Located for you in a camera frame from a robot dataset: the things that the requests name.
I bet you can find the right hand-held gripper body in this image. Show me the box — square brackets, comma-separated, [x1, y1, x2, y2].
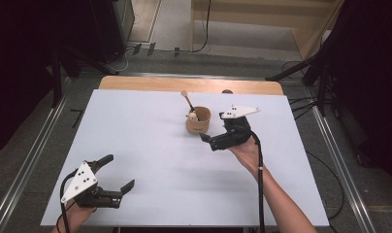
[210, 104, 262, 152]

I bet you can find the white floor cable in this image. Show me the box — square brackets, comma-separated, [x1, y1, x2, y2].
[110, 46, 134, 74]

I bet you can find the black metal stand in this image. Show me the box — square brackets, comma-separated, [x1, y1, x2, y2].
[49, 45, 120, 110]
[265, 52, 335, 118]

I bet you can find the wooden cup with small figure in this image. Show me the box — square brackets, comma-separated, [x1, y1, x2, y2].
[184, 106, 212, 135]

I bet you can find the black cabinet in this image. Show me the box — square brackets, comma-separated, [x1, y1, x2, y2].
[86, 0, 136, 63]

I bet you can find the person's right hand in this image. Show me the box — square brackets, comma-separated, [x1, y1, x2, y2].
[227, 136, 267, 179]

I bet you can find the person's left hand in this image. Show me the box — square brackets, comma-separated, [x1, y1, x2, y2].
[64, 201, 97, 231]

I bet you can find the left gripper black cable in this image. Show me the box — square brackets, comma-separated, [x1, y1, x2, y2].
[55, 169, 78, 233]

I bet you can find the black cable bundle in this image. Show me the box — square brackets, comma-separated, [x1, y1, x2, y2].
[286, 95, 318, 121]

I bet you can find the light wooden furniture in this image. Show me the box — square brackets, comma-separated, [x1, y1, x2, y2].
[189, 0, 345, 61]

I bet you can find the white table cover sheet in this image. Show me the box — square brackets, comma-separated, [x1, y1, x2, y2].
[40, 88, 331, 228]

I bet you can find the black hanging cable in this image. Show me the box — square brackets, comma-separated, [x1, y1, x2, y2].
[189, 0, 213, 53]

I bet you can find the wooden spoon with dark handle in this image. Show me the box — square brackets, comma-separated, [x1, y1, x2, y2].
[180, 89, 202, 122]

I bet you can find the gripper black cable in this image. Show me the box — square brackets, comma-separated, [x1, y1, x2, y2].
[242, 125, 267, 233]
[55, 169, 78, 233]

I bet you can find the aluminium floor rail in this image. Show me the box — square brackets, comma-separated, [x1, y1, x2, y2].
[305, 88, 376, 233]
[0, 92, 70, 233]

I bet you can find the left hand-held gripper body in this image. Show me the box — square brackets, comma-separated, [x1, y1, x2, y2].
[59, 159, 124, 210]

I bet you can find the black floor tape mark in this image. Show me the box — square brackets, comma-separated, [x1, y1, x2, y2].
[69, 108, 85, 129]

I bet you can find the wooden table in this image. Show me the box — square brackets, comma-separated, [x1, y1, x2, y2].
[98, 75, 285, 97]

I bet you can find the black floor cable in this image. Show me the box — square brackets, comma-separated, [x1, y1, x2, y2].
[305, 150, 346, 221]

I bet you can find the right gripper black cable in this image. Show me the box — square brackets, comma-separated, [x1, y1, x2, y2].
[242, 125, 267, 233]

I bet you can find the dark curtain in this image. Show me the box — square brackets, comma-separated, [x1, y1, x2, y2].
[0, 0, 98, 158]
[324, 0, 392, 190]

